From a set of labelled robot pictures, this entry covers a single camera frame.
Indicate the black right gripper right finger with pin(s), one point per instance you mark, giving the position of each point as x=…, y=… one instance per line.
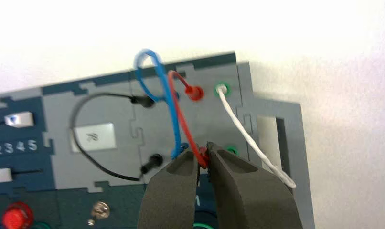
x=249, y=202

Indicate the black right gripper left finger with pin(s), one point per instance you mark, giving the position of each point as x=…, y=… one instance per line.
x=170, y=202

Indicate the white label numbered 78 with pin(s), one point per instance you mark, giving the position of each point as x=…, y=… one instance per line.
x=92, y=137

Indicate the dark teal grey task board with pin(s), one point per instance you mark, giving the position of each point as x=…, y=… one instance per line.
x=110, y=104

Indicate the red push button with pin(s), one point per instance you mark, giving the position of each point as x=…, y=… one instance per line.
x=17, y=216

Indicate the metal toggle switch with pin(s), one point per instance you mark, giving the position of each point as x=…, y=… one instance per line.
x=100, y=211

